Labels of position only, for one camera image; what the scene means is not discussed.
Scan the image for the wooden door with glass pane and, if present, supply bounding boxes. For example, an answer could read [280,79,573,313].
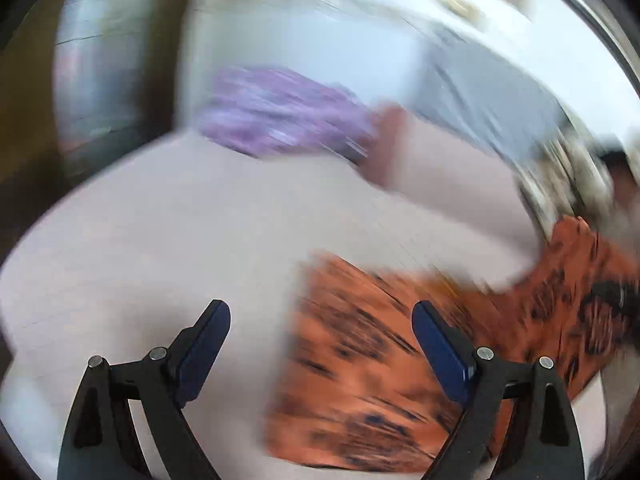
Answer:
[47,0,193,176]

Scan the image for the grey pillow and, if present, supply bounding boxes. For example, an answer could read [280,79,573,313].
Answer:
[412,22,573,173]

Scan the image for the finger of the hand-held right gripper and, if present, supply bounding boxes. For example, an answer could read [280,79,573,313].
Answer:
[590,280,640,313]

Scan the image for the purple floral cloth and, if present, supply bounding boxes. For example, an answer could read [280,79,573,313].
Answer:
[196,65,377,162]

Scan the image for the cream floral crumpled cloth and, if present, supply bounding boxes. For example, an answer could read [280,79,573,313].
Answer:
[517,135,618,233]

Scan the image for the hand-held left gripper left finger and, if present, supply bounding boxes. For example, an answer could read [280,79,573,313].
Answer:
[57,299,232,480]

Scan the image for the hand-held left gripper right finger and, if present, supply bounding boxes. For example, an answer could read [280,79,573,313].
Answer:
[411,301,585,480]

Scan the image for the pink bolster pillow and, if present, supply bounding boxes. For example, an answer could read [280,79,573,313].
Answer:
[357,102,548,293]

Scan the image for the orange black floral blouse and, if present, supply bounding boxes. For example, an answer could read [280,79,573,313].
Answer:
[265,215,640,476]

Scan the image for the black cloth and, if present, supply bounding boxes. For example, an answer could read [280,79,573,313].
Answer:
[597,147,633,171]

